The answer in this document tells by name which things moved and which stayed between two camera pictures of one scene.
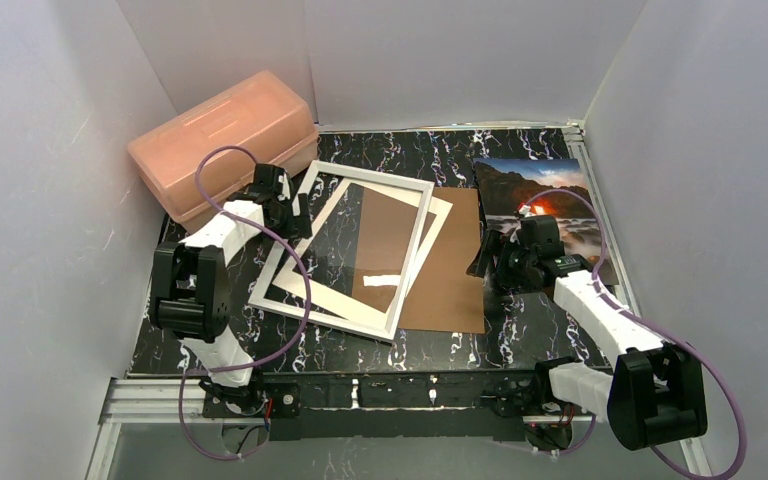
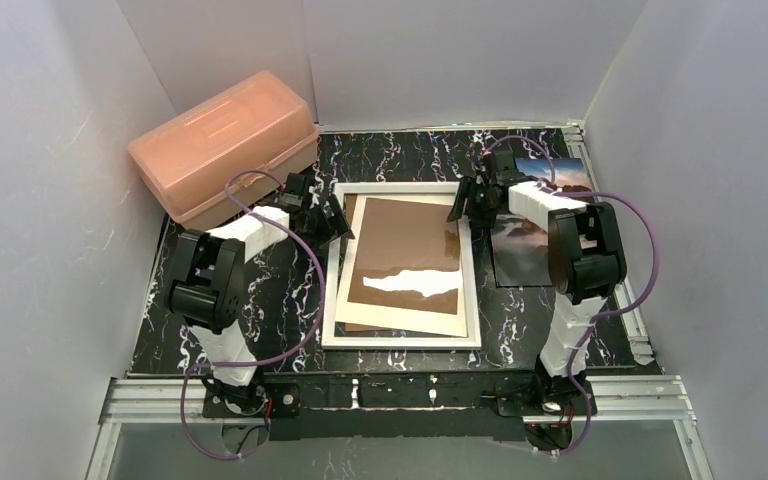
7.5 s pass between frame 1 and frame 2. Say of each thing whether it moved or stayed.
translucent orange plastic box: stayed
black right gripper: moved
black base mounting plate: stayed
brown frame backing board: moved
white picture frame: moved
